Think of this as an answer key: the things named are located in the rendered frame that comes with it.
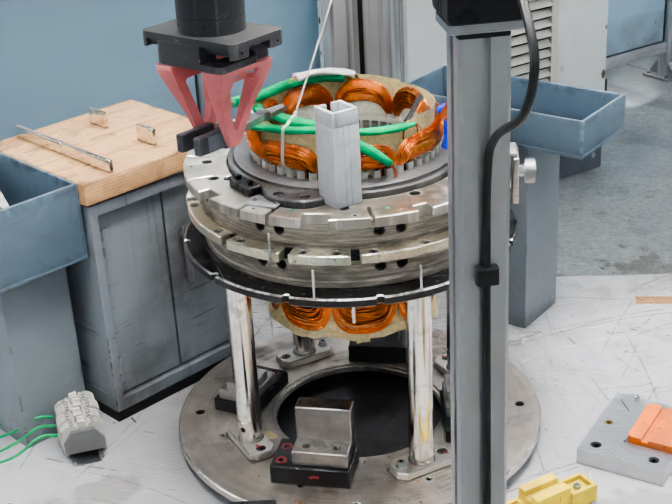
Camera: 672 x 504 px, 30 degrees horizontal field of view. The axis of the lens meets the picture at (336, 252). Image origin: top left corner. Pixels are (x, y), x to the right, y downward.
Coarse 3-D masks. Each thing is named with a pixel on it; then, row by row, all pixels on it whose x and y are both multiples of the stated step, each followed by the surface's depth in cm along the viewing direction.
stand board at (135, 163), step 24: (72, 120) 145; (120, 120) 144; (144, 120) 144; (168, 120) 143; (0, 144) 139; (24, 144) 139; (72, 144) 138; (96, 144) 137; (120, 144) 137; (144, 144) 137; (168, 144) 136; (48, 168) 132; (72, 168) 131; (96, 168) 131; (120, 168) 130; (144, 168) 131; (168, 168) 134; (96, 192) 128; (120, 192) 130
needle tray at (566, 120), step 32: (512, 96) 153; (544, 96) 150; (576, 96) 147; (608, 96) 145; (544, 128) 140; (576, 128) 137; (608, 128) 142; (544, 160) 148; (544, 192) 149; (544, 224) 151; (512, 256) 151; (544, 256) 153; (512, 288) 152; (544, 288) 156; (512, 320) 154
